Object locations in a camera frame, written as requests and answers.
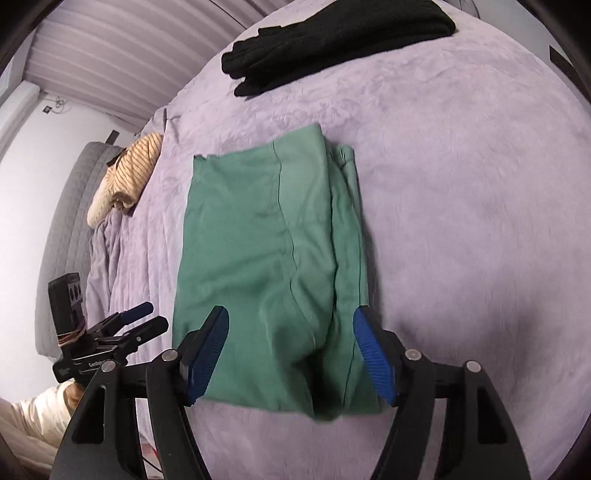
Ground green trousers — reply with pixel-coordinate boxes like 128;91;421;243
172;124;381;420

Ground person's cream sleeved forearm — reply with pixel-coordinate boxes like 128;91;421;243
1;380;73;479

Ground person's left hand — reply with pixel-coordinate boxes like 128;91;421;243
64;380;85;414

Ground grey quilted headboard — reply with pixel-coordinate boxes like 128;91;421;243
34;142;122;360

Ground orange striped folded garment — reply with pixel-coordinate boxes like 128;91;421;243
87;132;163;228

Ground lilac plush bed blanket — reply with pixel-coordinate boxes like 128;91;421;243
84;6;590;479

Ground lilac pleated curtain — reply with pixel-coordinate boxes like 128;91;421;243
24;0;287;128

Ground black folded garment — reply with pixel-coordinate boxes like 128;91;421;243
221;0;456;97

